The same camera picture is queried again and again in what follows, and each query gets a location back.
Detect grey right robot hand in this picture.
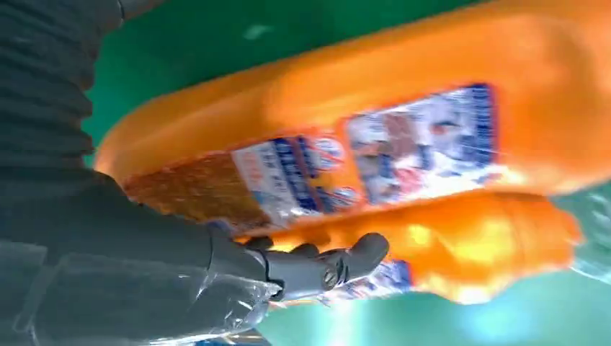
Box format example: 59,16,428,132
0,167,391,346

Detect green mat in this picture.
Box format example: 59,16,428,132
81,0,611,346

